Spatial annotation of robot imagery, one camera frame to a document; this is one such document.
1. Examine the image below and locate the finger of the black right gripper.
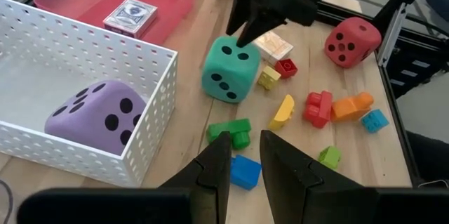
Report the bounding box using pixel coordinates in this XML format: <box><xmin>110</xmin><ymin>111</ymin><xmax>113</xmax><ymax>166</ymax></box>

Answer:
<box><xmin>236</xmin><ymin>8</ymin><xmax>288</xmax><ymax>48</ymax></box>
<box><xmin>226</xmin><ymin>0</ymin><xmax>254</xmax><ymax>37</ymax></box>

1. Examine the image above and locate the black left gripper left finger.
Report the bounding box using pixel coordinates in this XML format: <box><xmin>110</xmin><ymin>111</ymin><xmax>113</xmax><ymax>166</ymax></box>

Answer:
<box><xmin>16</xmin><ymin>131</ymin><xmax>233</xmax><ymax>224</ymax></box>

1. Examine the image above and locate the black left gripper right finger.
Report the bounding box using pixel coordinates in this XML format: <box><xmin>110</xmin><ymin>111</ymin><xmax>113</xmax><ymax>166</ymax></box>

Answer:
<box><xmin>259</xmin><ymin>129</ymin><xmax>449</xmax><ymax>224</ymax></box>

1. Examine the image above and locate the small yellow toy brick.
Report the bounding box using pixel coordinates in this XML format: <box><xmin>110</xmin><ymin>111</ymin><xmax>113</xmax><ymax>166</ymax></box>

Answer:
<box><xmin>257</xmin><ymin>65</ymin><xmax>282</xmax><ymax>91</ymax></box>

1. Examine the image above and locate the teal foam die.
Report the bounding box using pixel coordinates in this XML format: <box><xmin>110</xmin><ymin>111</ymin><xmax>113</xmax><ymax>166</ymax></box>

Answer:
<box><xmin>201</xmin><ymin>34</ymin><xmax>262</xmax><ymax>105</ymax></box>

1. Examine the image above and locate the yellow arch toy block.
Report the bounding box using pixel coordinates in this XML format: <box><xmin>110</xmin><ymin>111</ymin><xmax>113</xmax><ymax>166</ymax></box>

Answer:
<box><xmin>267</xmin><ymin>93</ymin><xmax>296</xmax><ymax>131</ymax></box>

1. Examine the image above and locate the red two-stud toy block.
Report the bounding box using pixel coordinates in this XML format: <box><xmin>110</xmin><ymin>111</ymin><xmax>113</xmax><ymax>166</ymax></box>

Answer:
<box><xmin>302</xmin><ymin>90</ymin><xmax>334</xmax><ymax>129</ymax></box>

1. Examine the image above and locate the blue-backed card deck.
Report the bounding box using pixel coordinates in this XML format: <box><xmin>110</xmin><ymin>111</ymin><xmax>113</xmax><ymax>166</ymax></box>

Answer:
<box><xmin>102</xmin><ymin>0</ymin><xmax>159</xmax><ymax>40</ymax></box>

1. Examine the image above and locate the purple foam die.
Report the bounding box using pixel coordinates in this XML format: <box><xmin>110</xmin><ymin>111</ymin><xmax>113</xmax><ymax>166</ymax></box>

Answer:
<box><xmin>43</xmin><ymin>79</ymin><xmax>147</xmax><ymax>157</ymax></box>

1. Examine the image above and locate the small lime green toy brick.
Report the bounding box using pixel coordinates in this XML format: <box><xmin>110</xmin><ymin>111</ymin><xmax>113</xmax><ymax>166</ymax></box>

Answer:
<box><xmin>318</xmin><ymin>145</ymin><xmax>342</xmax><ymax>170</ymax></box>

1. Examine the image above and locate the small red toy brick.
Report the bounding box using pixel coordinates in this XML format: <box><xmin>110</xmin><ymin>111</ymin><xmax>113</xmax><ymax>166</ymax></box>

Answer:
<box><xmin>274</xmin><ymin>58</ymin><xmax>299</xmax><ymax>80</ymax></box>

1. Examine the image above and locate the large blue toy block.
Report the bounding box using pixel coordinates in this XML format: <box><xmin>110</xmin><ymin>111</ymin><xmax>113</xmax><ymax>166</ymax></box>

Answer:
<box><xmin>229</xmin><ymin>154</ymin><xmax>263</xmax><ymax>192</ymax></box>

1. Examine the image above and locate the short green toy block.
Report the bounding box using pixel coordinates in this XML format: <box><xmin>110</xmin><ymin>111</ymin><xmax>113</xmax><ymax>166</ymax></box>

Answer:
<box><xmin>206</xmin><ymin>117</ymin><xmax>253</xmax><ymax>150</ymax></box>

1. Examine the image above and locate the red foam die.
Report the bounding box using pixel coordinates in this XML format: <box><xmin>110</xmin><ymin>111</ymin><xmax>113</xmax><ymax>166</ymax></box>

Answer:
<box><xmin>323</xmin><ymin>16</ymin><xmax>382</xmax><ymax>70</ymax></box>

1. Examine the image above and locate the orange sloped toy block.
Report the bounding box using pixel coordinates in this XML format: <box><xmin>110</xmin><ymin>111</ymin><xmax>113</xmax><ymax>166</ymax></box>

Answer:
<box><xmin>330</xmin><ymin>91</ymin><xmax>375</xmax><ymax>122</ymax></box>

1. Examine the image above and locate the small blue toy brick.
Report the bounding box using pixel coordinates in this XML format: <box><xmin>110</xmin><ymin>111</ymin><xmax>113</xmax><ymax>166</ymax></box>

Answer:
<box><xmin>361</xmin><ymin>108</ymin><xmax>390</xmax><ymax>134</ymax></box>

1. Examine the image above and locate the person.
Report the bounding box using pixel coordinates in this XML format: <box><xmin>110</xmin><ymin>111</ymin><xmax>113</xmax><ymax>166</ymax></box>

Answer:
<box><xmin>406</xmin><ymin>129</ymin><xmax>449</xmax><ymax>183</ymax></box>

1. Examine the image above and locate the white perforated basket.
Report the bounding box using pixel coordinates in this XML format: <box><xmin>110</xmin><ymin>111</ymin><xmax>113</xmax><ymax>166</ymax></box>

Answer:
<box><xmin>0</xmin><ymin>0</ymin><xmax>179</xmax><ymax>188</ymax></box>

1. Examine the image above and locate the silver aluminium frame post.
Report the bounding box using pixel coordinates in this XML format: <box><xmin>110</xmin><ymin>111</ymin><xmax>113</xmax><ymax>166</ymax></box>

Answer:
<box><xmin>376</xmin><ymin>1</ymin><xmax>405</xmax><ymax>67</ymax></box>

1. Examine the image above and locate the black bracket with white labels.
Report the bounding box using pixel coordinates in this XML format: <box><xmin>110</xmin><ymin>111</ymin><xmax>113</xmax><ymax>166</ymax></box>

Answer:
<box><xmin>384</xmin><ymin>36</ymin><xmax>449</xmax><ymax>100</ymax></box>

